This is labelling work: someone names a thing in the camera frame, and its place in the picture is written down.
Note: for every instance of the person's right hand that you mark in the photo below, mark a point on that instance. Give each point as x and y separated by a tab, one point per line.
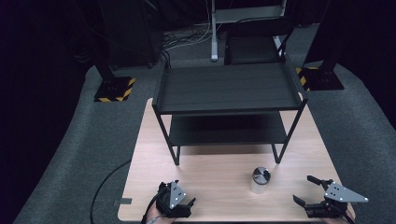
337	220

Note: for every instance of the black two-tier shelf rack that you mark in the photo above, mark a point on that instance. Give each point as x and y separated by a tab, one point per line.
227	87

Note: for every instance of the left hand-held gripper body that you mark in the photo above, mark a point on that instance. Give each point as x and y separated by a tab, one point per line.
168	199

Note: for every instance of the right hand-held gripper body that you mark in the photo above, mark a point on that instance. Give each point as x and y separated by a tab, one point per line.
337	196

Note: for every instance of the white metal stand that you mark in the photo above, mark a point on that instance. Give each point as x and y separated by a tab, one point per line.
214	37

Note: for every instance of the grey tape strip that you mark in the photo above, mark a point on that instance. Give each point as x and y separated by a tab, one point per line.
124	201

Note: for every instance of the black chair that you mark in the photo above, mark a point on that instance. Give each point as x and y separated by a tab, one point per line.
252	46

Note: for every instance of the black stand with striped base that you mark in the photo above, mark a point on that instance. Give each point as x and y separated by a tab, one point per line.
322	77
113	88

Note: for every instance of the silver metal can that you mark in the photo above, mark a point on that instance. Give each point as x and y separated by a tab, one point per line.
260	180

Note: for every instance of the person's left hand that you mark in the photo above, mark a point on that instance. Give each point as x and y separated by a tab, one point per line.
155	216

